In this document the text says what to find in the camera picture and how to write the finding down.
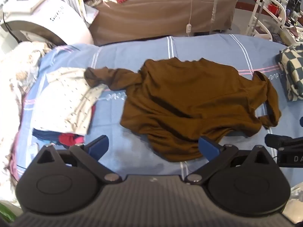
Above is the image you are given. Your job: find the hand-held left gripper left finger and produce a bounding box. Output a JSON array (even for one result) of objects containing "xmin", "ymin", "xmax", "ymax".
[{"xmin": 35, "ymin": 135, "xmax": 122, "ymax": 185}]

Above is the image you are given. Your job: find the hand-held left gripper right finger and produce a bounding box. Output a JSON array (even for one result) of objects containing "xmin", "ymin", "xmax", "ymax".
[{"xmin": 184, "ymin": 136, "xmax": 278, "ymax": 185}]

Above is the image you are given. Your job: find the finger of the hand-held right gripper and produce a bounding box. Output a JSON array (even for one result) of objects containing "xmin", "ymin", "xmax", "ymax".
[{"xmin": 265, "ymin": 134, "xmax": 303, "ymax": 150}]

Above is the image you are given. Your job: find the brown sweater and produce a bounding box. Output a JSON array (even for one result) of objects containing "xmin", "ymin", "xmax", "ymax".
[{"xmin": 84, "ymin": 57, "xmax": 282, "ymax": 163}]

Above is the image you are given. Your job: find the red garment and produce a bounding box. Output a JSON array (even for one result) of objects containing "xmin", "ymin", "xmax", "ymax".
[{"xmin": 58, "ymin": 133, "xmax": 85, "ymax": 146}]

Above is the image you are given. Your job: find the navy garment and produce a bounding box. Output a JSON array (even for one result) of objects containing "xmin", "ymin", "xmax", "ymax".
[{"xmin": 32, "ymin": 128, "xmax": 62, "ymax": 145}]

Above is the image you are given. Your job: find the white patterned garment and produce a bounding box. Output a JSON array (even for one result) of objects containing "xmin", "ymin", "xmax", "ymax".
[{"xmin": 31, "ymin": 67, "xmax": 107, "ymax": 135}]

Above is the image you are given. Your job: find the checkered cloth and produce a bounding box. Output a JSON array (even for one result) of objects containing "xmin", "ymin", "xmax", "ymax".
[{"xmin": 278, "ymin": 44, "xmax": 303, "ymax": 102}]

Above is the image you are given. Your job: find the blue striped blanket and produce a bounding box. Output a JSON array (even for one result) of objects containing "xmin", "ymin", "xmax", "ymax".
[{"xmin": 16, "ymin": 33, "xmax": 303, "ymax": 190}]

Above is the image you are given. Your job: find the fuzzy beige blanket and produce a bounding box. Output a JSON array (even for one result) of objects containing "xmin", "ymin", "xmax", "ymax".
[{"xmin": 0, "ymin": 41, "xmax": 54, "ymax": 182}]

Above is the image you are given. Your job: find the green thing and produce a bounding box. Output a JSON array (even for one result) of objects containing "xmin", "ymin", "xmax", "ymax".
[{"xmin": 0, "ymin": 202, "xmax": 17, "ymax": 223}]

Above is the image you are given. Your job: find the white rack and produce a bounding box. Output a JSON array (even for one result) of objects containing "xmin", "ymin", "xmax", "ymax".
[{"xmin": 245, "ymin": 0, "xmax": 303, "ymax": 46}]

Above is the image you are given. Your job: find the dark bottle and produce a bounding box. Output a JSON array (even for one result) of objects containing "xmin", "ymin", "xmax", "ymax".
[{"xmin": 285, "ymin": 0, "xmax": 301, "ymax": 22}]

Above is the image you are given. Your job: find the white machine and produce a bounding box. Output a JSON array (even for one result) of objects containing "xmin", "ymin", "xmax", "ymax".
[{"xmin": 0, "ymin": 0, "xmax": 94, "ymax": 46}]

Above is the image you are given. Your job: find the bed with brown cover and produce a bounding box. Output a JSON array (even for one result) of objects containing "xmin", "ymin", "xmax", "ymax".
[{"xmin": 89, "ymin": 0, "xmax": 238, "ymax": 46}]

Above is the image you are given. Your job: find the white cable with switch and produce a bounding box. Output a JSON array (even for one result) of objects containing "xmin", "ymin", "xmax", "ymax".
[{"xmin": 186, "ymin": 0, "xmax": 196, "ymax": 37}]

